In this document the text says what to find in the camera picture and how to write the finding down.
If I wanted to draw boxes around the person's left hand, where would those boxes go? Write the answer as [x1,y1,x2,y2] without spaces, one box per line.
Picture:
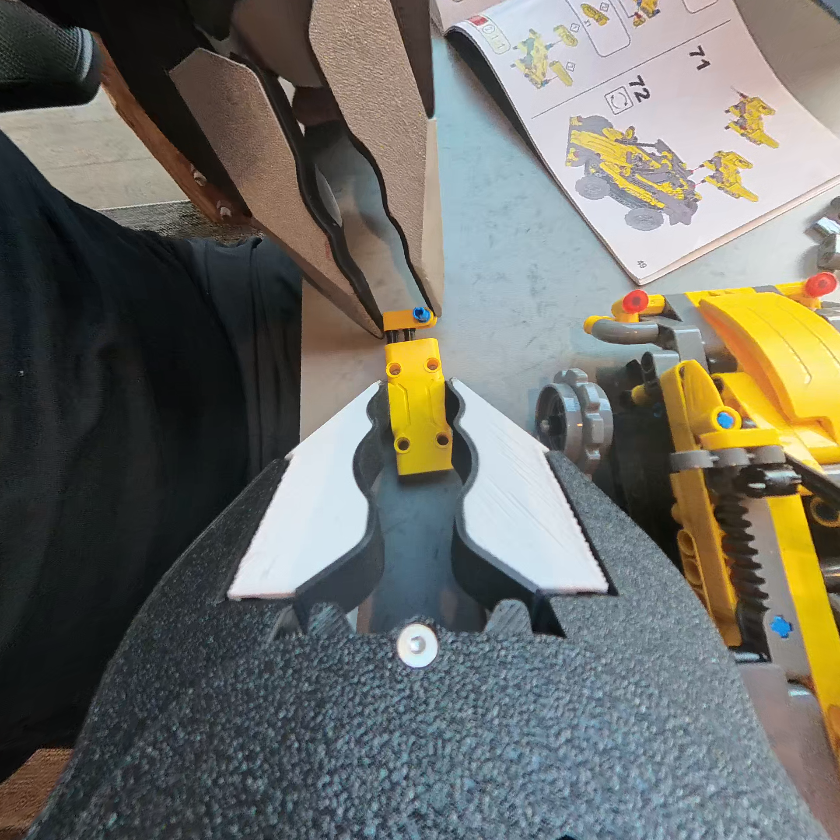
[290,84,343,130]

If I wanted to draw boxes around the wooden desk leg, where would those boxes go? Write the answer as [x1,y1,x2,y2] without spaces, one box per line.
[98,39,263,227]

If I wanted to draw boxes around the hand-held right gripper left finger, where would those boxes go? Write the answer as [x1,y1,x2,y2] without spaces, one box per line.
[226,379,388,618]

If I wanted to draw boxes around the pile of small building pieces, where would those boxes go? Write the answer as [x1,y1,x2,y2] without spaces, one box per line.
[807,197,840,270]

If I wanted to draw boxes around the yellow grey toy vehicle model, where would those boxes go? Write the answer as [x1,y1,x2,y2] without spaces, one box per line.
[533,270,840,756]

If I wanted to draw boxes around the instruction booklet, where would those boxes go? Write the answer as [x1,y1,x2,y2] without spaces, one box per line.
[433,0,840,286]

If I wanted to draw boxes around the yellow rectangular building panel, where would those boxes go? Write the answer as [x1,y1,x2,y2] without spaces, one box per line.
[384,338,455,476]

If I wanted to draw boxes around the short yellow beam with pins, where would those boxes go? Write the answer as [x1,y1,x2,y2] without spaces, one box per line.
[382,305,438,342]

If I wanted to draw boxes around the dark grey padded armrest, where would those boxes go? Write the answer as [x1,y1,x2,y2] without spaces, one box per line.
[0,0,102,112]

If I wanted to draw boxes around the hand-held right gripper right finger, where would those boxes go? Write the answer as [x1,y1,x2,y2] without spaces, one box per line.
[445,378,611,609]

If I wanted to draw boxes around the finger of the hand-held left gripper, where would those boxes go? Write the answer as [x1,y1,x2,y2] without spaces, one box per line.
[169,47,385,339]
[307,0,445,320]

